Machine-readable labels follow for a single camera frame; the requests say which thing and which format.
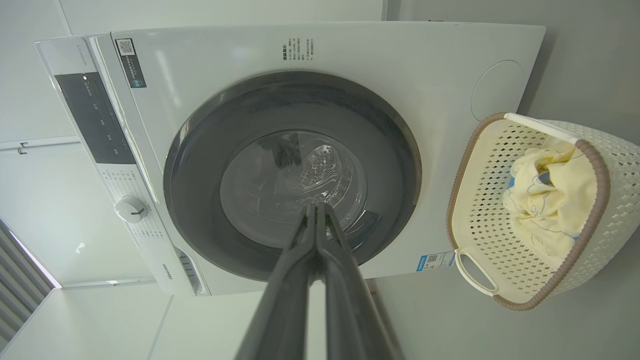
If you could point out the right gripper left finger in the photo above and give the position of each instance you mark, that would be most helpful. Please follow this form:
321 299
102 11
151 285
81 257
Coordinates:
285 310

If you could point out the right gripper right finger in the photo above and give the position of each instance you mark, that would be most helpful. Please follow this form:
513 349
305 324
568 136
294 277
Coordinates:
355 320

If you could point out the washing machine door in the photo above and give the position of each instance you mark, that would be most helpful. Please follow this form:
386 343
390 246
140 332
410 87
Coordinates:
200 200

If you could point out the pale yellow printed garment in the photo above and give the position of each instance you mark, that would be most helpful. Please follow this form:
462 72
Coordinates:
555 225
560 152

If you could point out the stainless steel washing machine drum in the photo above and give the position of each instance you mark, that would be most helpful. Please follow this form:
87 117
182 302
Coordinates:
330 165

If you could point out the white washing machine dial knob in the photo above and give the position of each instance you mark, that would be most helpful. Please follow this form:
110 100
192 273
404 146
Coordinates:
130 209

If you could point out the white front-load washing machine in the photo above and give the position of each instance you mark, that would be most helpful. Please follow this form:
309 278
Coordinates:
425 90

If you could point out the dark washing machine display panel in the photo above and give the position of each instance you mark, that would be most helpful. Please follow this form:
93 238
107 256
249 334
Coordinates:
95 120

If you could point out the blue energy label sticker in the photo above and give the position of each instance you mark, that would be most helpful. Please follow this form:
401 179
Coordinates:
435 261

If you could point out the white detergent drawer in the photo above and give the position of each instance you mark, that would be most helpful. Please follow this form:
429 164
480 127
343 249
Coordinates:
172 270

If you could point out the cream perforated laundry basket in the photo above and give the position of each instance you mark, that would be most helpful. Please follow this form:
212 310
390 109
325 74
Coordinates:
485 210

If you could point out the small printed text decal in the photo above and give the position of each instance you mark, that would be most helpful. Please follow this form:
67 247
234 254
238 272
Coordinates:
298 48

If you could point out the grey slatted panel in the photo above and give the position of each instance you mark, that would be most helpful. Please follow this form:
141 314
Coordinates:
20 290

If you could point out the round drain filter cover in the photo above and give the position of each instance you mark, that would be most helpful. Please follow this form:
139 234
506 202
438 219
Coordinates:
497 90

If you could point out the dark QR code sticker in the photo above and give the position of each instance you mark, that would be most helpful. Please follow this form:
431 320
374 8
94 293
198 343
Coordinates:
131 65

